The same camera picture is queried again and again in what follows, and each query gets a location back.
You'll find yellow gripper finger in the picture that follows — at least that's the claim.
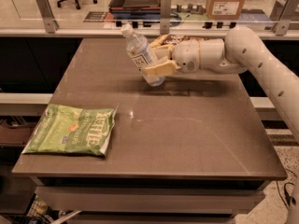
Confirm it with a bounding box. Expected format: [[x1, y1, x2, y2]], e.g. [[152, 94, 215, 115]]
[[144, 60, 180, 76], [149, 35, 174, 59]]

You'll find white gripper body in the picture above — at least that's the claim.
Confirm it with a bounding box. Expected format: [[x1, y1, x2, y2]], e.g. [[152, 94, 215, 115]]
[[172, 39, 200, 73]]

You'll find clear plastic water bottle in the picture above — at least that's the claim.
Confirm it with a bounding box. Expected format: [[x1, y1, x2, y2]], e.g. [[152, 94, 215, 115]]
[[121, 23, 164, 87]]

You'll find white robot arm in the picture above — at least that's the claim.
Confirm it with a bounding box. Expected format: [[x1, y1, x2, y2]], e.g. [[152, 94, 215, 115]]
[[142, 26, 299, 141]]

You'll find brown yellow snack bag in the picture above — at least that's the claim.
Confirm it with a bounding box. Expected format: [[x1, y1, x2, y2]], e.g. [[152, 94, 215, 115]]
[[150, 35, 203, 48]]

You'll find cardboard box with label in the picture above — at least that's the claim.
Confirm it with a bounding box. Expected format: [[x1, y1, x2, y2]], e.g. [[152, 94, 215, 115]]
[[206, 0, 245, 20]]

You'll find green kettle chips bag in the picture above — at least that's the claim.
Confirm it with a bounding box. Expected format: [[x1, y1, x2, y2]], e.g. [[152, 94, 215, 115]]
[[23, 104, 116, 157]]

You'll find black power adapter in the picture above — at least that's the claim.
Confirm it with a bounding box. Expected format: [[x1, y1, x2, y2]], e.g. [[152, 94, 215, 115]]
[[283, 182, 294, 207]]

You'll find middle metal glass bracket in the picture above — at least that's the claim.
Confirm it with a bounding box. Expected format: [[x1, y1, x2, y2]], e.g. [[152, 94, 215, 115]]
[[160, 0, 171, 35]]

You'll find metal glass bracket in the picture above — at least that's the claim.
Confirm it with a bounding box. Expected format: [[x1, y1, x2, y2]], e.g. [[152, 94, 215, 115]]
[[160, 0, 171, 35], [270, 0, 299, 35], [36, 0, 58, 34]]

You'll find right metal glass bracket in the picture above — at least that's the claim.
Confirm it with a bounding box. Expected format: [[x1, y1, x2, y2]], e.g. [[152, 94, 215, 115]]
[[270, 0, 299, 35]]

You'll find left metal glass bracket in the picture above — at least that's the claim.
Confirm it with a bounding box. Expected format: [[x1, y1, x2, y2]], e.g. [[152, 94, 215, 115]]
[[36, 0, 58, 34]]

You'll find wire basket under table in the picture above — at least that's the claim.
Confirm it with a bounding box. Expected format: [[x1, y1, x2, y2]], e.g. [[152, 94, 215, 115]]
[[25, 196, 80, 224]]

